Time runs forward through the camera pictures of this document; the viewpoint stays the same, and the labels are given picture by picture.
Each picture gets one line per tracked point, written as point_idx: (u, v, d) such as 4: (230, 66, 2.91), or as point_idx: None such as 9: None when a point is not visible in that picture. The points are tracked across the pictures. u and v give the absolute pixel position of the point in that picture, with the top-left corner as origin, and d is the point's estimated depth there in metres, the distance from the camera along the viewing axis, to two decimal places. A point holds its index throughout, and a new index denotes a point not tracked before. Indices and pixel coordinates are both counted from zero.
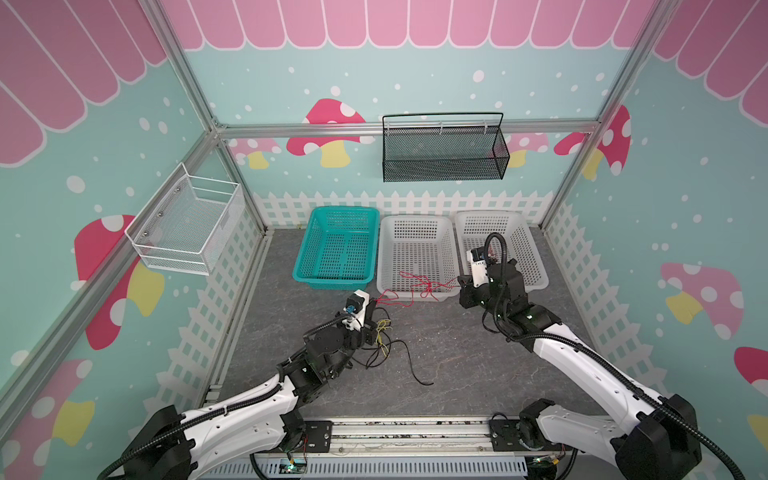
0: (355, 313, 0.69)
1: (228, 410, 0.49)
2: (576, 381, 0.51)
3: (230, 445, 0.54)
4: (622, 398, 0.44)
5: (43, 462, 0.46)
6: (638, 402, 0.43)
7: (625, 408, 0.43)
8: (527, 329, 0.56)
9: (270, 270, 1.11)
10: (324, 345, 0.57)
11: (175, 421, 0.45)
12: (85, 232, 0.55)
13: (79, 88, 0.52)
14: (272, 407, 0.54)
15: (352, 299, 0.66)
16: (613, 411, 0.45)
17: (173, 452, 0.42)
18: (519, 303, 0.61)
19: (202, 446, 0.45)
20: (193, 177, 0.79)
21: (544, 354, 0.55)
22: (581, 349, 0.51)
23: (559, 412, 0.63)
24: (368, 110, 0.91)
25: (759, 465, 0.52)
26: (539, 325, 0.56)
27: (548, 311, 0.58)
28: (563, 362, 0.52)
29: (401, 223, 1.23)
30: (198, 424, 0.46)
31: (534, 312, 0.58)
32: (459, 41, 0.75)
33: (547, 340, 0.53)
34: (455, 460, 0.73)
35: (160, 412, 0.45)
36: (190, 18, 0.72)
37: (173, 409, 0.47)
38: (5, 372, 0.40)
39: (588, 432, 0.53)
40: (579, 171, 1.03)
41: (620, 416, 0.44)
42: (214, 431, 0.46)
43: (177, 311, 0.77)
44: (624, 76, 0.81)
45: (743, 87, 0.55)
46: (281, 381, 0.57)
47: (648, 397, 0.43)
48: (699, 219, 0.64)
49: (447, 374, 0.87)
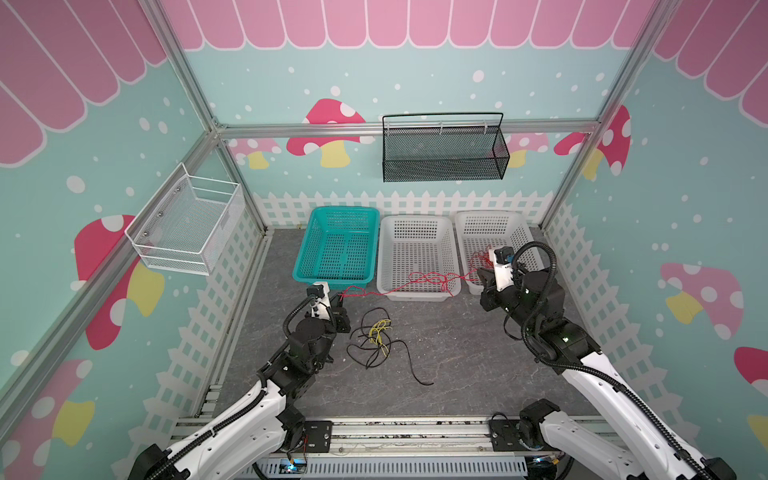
0: (320, 299, 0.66)
1: (216, 430, 0.48)
2: (606, 418, 0.47)
3: (230, 463, 0.53)
4: (662, 455, 0.41)
5: (42, 462, 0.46)
6: (679, 462, 0.40)
7: (663, 466, 0.40)
8: (561, 354, 0.50)
9: (270, 271, 1.11)
10: (306, 334, 0.59)
11: (162, 458, 0.43)
12: (85, 232, 0.55)
13: (79, 88, 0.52)
14: (260, 414, 0.53)
15: (312, 289, 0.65)
16: (648, 463, 0.42)
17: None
18: (553, 320, 0.54)
19: (198, 471, 0.44)
20: (193, 177, 0.79)
21: (575, 382, 0.50)
22: (621, 390, 0.46)
23: (567, 423, 0.62)
24: (368, 110, 0.91)
25: (759, 465, 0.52)
26: (575, 352, 0.50)
27: (586, 334, 0.52)
28: (598, 399, 0.47)
29: (402, 223, 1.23)
30: (188, 453, 0.45)
31: (569, 333, 0.52)
32: (459, 41, 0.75)
33: (583, 373, 0.48)
34: (455, 460, 0.73)
35: (142, 453, 0.43)
36: (190, 18, 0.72)
37: (157, 447, 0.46)
38: (5, 372, 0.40)
39: (600, 459, 0.52)
40: (579, 171, 1.03)
41: (656, 472, 0.41)
42: (207, 454, 0.45)
43: (177, 311, 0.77)
44: (624, 76, 0.81)
45: (742, 87, 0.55)
46: (266, 386, 0.56)
47: (692, 460, 0.40)
48: (699, 219, 0.64)
49: (447, 374, 0.87)
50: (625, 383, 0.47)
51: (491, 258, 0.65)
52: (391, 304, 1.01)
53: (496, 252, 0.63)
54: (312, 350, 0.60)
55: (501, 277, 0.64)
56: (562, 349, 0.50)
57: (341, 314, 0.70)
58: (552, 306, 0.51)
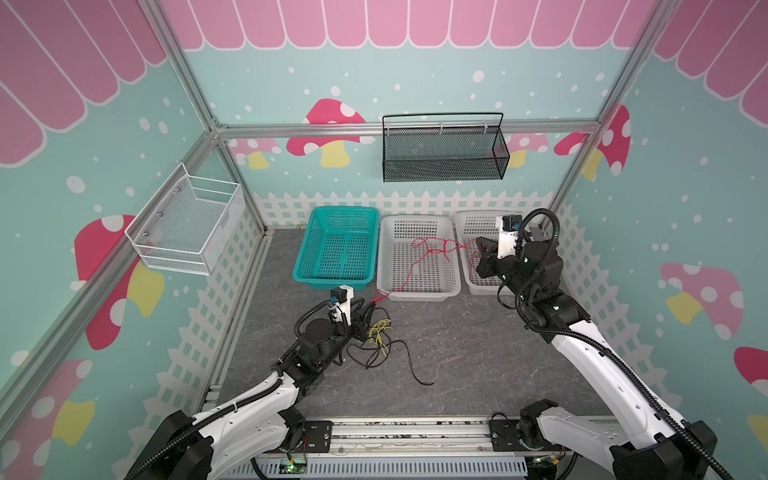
0: (339, 303, 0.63)
1: (237, 407, 0.50)
2: (590, 383, 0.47)
3: (237, 448, 0.54)
4: (642, 414, 0.41)
5: (42, 462, 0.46)
6: (659, 423, 0.40)
7: (643, 426, 0.41)
8: (550, 322, 0.52)
9: (270, 270, 1.11)
10: (316, 335, 0.61)
11: (186, 424, 0.45)
12: (85, 231, 0.55)
13: (78, 87, 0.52)
14: (276, 401, 0.56)
15: (335, 290, 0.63)
16: (626, 425, 0.43)
17: (192, 450, 0.42)
18: (548, 290, 0.54)
19: (219, 442, 0.45)
20: (193, 177, 0.79)
21: (562, 350, 0.52)
22: (607, 354, 0.47)
23: (562, 415, 0.62)
24: (369, 111, 0.91)
25: (760, 465, 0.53)
26: (564, 319, 0.51)
27: (578, 304, 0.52)
28: (582, 363, 0.49)
29: (401, 223, 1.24)
30: (211, 423, 0.46)
31: (561, 302, 0.53)
32: (459, 42, 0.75)
33: (570, 338, 0.49)
34: (455, 460, 0.73)
35: (167, 418, 0.44)
36: (190, 18, 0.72)
37: (180, 413, 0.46)
38: (5, 372, 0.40)
39: (589, 438, 0.53)
40: (579, 171, 1.03)
41: (635, 433, 0.42)
42: (229, 427, 0.47)
43: (177, 311, 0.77)
44: (624, 76, 0.81)
45: (743, 87, 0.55)
46: (281, 376, 0.59)
47: (672, 420, 0.41)
48: (699, 219, 0.64)
49: (447, 374, 0.87)
50: (612, 350, 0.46)
51: (497, 224, 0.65)
52: (391, 304, 1.01)
53: (503, 219, 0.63)
54: (321, 349, 0.62)
55: (503, 244, 0.65)
56: (552, 316, 0.52)
57: (358, 323, 0.70)
58: (549, 277, 0.51)
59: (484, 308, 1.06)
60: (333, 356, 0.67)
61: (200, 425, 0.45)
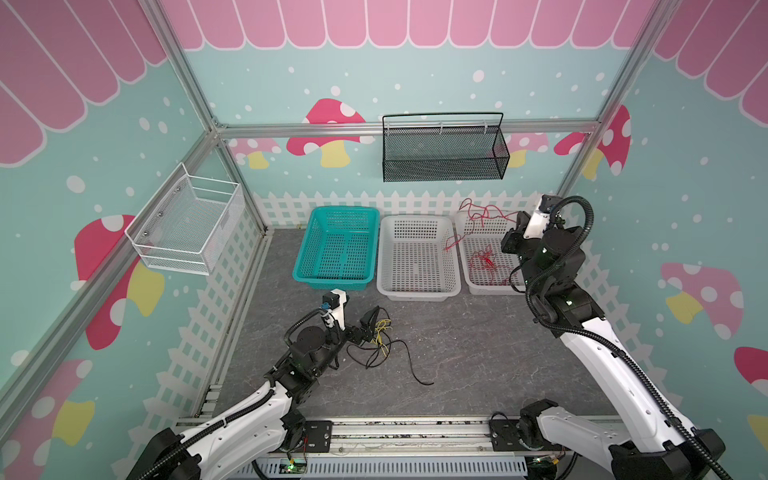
0: (331, 310, 0.73)
1: (227, 421, 0.50)
2: (598, 382, 0.47)
3: (232, 457, 0.54)
4: (652, 420, 0.40)
5: (42, 462, 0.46)
6: (668, 429, 0.39)
7: (651, 431, 0.40)
8: (562, 317, 0.49)
9: (270, 270, 1.11)
10: (306, 344, 0.60)
11: (175, 442, 0.45)
12: (85, 232, 0.55)
13: (79, 88, 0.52)
14: (268, 412, 0.55)
15: (327, 295, 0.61)
16: (633, 427, 0.42)
17: (181, 471, 0.42)
18: (562, 283, 0.50)
19: (208, 459, 0.45)
20: (193, 177, 0.79)
21: (571, 347, 0.49)
22: (620, 356, 0.45)
23: (562, 415, 0.62)
24: (368, 110, 0.91)
25: (761, 465, 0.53)
26: (577, 316, 0.48)
27: (592, 299, 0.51)
28: (593, 363, 0.46)
29: (401, 223, 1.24)
30: (199, 440, 0.46)
31: (575, 296, 0.50)
32: (459, 42, 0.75)
33: (582, 337, 0.47)
34: (455, 460, 0.73)
35: (155, 437, 0.44)
36: (190, 18, 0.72)
37: (169, 431, 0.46)
38: (5, 372, 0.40)
39: (589, 439, 0.52)
40: (579, 171, 1.03)
41: (642, 437, 0.41)
42: (217, 443, 0.47)
43: (177, 311, 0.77)
44: (625, 76, 0.81)
45: (743, 87, 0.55)
46: (273, 386, 0.59)
47: (683, 428, 0.39)
48: (699, 219, 0.64)
49: (447, 374, 0.87)
50: (625, 351, 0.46)
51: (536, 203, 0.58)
52: (391, 304, 1.01)
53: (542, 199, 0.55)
54: (312, 357, 0.61)
55: (533, 227, 0.58)
56: (564, 312, 0.49)
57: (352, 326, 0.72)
58: (567, 271, 0.47)
59: (484, 308, 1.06)
60: (327, 361, 0.66)
61: (187, 443, 0.45)
